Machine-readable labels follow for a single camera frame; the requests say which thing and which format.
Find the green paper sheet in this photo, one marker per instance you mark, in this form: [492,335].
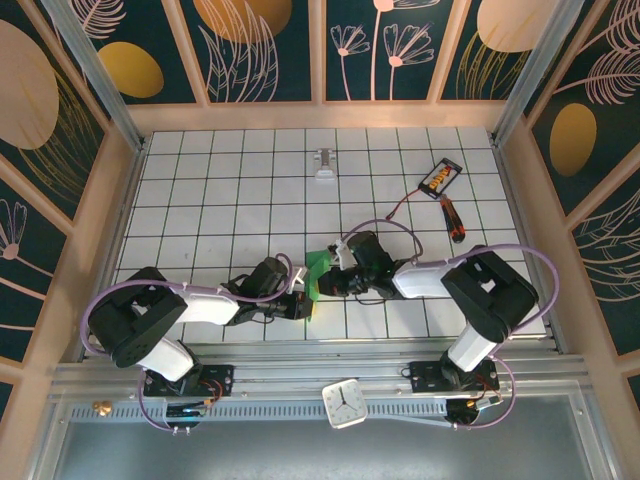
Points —
[315,265]

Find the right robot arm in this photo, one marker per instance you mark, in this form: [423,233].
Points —
[485,290]

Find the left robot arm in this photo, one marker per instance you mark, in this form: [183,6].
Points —
[150,320]

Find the white square clock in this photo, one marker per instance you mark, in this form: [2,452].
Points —
[344,404]

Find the orange black screwdriver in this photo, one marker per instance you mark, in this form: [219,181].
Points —
[452,220]

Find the black battery pack yellow print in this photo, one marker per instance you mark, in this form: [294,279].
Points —
[440,177]

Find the grey metal shelf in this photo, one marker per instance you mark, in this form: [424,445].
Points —
[300,450]

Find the brass knob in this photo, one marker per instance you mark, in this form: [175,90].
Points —
[103,407]

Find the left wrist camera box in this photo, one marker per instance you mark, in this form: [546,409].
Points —
[299,277]

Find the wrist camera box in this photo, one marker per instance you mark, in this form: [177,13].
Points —
[299,277]
[340,251]

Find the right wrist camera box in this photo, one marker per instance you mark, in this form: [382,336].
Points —
[340,251]

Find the long aluminium base rail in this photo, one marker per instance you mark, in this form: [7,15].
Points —
[300,372]

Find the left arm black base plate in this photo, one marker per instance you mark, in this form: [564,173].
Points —
[222,375]

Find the small metal bracket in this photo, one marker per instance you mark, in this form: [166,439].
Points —
[325,172]

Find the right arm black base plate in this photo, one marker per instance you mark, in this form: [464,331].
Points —
[422,372]

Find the aluminium table side rail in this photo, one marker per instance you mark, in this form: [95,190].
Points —
[515,200]
[128,200]

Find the aluminium frame post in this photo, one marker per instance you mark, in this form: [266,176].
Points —
[537,75]
[102,75]

